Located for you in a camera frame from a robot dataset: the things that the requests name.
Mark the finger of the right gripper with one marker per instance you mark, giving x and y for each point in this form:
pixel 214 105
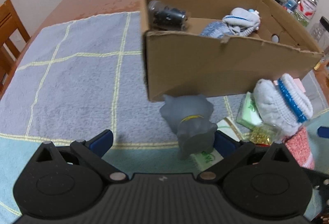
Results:
pixel 323 132

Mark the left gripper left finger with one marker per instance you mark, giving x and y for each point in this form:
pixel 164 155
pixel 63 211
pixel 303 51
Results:
pixel 101 143

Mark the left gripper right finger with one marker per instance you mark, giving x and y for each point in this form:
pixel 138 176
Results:
pixel 224 144

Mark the pink knit sock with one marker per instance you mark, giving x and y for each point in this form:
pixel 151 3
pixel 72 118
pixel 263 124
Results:
pixel 298 145

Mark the green tissue pack front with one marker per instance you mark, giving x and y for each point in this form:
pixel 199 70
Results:
pixel 206 160

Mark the green tissue pack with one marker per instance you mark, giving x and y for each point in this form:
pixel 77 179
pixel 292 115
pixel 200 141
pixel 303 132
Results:
pixel 248 115
pixel 206 160

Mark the jar of golden capsules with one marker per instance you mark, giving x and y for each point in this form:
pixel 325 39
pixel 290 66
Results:
pixel 266 134

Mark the white sock blue band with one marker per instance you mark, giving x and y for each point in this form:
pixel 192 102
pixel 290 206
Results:
pixel 282 104
pixel 241 22

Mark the pink small box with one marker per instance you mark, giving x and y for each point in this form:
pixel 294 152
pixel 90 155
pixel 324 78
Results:
pixel 298 84

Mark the blue knit sock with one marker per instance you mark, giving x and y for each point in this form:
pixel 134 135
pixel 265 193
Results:
pixel 216 29

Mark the blue white piggy toy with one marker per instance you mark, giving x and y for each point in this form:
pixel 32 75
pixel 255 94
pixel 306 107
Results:
pixel 255 12

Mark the blue grey checked towel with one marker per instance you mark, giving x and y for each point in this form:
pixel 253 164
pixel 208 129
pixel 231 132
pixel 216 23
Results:
pixel 77 79

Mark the clear jar black lid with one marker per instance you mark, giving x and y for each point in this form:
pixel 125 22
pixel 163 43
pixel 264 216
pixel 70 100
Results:
pixel 319 32

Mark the brown cardboard box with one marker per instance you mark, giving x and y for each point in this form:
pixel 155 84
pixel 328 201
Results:
pixel 186 63

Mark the clear water bottle red label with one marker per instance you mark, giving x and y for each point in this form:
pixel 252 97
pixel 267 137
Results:
pixel 305 11

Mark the small blue label bottle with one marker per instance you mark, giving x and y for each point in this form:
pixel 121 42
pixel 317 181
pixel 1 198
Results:
pixel 290 6

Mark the wooden chair left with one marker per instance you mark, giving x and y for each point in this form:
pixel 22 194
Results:
pixel 10 54

